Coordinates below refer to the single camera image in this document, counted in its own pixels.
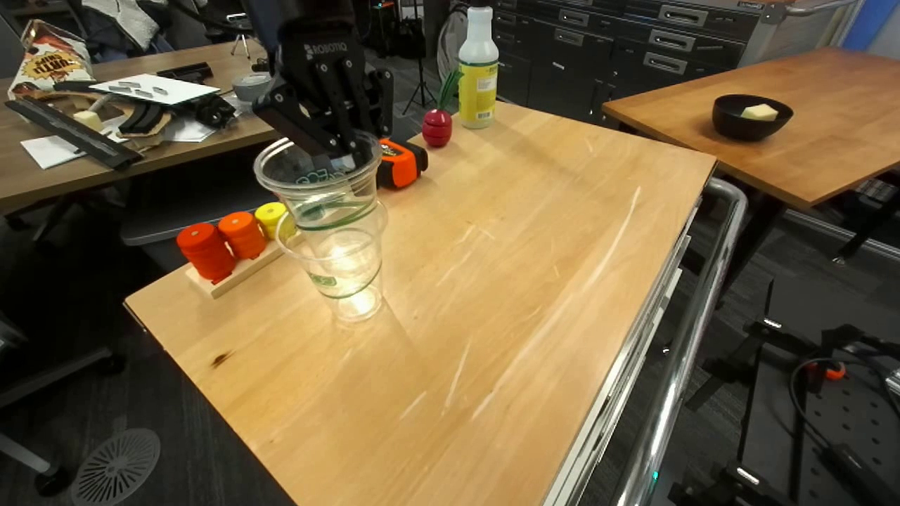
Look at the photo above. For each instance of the pale yellow food block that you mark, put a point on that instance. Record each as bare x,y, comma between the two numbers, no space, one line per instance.
759,113

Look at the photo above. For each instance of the orange black tape measure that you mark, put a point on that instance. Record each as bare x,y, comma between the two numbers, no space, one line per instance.
399,163

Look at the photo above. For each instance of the wooden peg toy base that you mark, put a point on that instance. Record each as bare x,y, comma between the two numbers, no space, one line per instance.
235,272

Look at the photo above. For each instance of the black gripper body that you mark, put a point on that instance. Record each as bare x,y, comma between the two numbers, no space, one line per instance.
319,52

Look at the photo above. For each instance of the red toy apple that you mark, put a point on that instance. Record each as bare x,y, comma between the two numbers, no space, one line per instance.
437,129

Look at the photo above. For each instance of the black flat device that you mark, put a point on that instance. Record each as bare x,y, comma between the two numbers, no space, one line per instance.
187,70

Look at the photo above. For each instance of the dark wooden cluttered desk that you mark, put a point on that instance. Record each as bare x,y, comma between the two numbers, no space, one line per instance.
141,150

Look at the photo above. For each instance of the snack chip bag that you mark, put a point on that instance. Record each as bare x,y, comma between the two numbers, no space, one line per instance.
45,63

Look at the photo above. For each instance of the yellow peg cylinder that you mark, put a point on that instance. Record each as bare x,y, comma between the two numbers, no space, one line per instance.
271,213

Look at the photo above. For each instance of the clear plastic cup green logo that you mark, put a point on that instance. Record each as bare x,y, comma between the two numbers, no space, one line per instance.
350,271

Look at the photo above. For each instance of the black bowl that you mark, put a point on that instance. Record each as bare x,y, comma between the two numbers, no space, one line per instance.
731,123

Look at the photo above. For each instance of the black camera tripod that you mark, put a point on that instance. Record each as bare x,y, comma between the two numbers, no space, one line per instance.
421,56

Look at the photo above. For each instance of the black drawer cabinet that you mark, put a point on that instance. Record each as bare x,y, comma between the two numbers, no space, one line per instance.
609,42

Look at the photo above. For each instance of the brown wooden side table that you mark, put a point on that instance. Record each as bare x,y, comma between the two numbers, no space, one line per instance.
804,122

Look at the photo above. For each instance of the grey tape roll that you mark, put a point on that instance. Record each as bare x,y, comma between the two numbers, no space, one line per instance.
252,88

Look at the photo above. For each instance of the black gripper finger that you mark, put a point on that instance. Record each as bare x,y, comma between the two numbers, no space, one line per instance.
298,115
357,115

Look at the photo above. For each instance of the red peg cylinder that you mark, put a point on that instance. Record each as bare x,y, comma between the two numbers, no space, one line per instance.
204,251

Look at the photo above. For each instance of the round grey floor base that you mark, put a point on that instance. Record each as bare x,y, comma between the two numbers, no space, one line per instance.
113,468

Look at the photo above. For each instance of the white bottle yellow label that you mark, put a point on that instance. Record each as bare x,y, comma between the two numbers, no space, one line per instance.
477,78

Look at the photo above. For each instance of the long black flat bar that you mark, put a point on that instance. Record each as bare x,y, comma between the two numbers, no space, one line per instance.
70,129

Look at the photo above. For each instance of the blue panel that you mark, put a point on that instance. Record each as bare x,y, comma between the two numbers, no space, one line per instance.
872,23

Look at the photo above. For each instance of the clear plastic cup green stripe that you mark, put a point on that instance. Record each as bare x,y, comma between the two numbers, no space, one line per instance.
283,191
319,191

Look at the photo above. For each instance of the white printed paper sheet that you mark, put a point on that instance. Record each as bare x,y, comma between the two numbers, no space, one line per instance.
156,88

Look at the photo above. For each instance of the green plastic object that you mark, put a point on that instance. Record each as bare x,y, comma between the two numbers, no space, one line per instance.
447,91

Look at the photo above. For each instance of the metal cart rail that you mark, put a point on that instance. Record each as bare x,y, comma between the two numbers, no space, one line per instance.
689,347

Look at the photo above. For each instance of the black stand with orange clamp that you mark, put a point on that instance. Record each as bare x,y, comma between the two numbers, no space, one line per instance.
824,373

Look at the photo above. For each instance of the small white paper note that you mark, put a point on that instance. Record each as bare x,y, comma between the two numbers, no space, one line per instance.
51,150

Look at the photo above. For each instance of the orange peg cylinder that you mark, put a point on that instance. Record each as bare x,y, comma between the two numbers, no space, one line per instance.
242,234

